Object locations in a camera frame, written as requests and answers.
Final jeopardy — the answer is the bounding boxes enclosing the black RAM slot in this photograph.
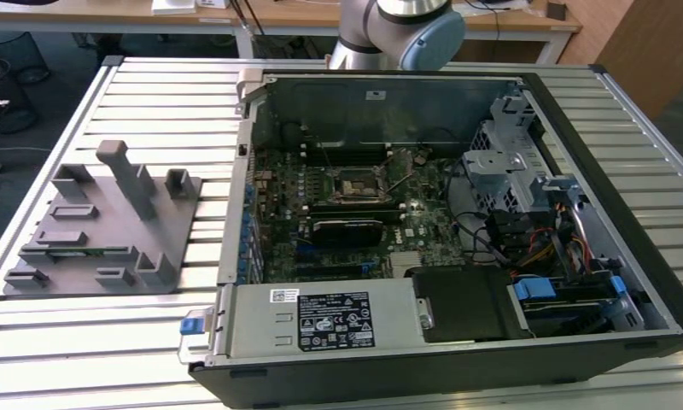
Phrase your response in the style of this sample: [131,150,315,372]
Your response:
[308,210,403,220]
[308,202,404,213]
[299,143,391,155]

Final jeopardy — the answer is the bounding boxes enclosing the black mesh waste bin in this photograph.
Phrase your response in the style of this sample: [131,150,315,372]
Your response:
[0,30,51,85]
[0,96,38,134]

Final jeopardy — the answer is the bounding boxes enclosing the wooden desk white legs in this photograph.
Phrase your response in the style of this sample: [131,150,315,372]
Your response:
[0,0,583,65]

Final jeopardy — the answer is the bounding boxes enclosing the black plastic shroud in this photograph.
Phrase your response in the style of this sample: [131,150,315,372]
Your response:
[406,265,534,343]

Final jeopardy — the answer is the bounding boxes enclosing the white box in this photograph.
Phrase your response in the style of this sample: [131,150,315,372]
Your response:
[150,0,198,16]

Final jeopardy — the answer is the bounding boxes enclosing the black expansion slot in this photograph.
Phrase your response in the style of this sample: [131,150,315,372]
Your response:
[292,263,360,278]

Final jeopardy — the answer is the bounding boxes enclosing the yellow wire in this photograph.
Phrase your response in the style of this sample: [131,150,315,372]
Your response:
[514,238,556,268]

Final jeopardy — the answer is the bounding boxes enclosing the green RAM stick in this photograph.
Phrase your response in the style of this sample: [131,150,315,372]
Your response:
[42,249,107,261]

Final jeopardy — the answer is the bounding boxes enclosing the silver metal drive cage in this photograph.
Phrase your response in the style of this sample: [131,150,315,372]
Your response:
[459,96,556,214]

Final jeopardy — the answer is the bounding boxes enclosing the blue disk carrier handle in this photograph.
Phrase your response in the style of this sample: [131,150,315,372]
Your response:
[512,276,554,305]

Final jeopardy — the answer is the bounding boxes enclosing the grey parts rack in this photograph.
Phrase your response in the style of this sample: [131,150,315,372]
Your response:
[2,139,204,296]

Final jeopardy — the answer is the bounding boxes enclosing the black cable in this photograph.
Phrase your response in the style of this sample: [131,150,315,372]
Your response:
[446,160,496,260]

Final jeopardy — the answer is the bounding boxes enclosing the grey plastic drive latch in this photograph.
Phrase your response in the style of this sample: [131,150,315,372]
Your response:
[538,174,582,202]

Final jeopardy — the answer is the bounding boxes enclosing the black PC case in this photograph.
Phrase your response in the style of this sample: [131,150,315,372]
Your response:
[186,63,683,410]

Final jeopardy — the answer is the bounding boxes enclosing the black graphics card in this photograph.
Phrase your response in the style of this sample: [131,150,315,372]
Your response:
[310,220,386,249]

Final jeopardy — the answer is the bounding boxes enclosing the silver power supply unit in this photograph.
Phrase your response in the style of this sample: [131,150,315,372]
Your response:
[203,277,434,366]

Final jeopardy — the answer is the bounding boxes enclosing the CPU socket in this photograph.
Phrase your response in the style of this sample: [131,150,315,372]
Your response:
[330,168,391,202]

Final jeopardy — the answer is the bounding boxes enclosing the disk bay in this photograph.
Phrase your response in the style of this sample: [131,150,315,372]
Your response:
[506,272,650,341]

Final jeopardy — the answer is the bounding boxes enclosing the green motherboard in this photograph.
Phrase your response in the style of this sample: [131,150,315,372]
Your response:
[247,147,491,285]

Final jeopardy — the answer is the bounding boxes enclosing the wooden cabinet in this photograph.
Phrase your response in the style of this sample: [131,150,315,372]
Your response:
[556,0,683,119]

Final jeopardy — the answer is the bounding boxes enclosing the silver chipset heatsink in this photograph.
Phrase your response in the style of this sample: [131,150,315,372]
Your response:
[388,251,422,274]

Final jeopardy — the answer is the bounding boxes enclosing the grey case corner bracket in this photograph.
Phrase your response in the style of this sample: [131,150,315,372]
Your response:
[234,67,270,117]

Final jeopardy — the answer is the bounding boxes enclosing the metal socket cover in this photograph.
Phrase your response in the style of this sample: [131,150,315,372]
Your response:
[372,149,420,193]

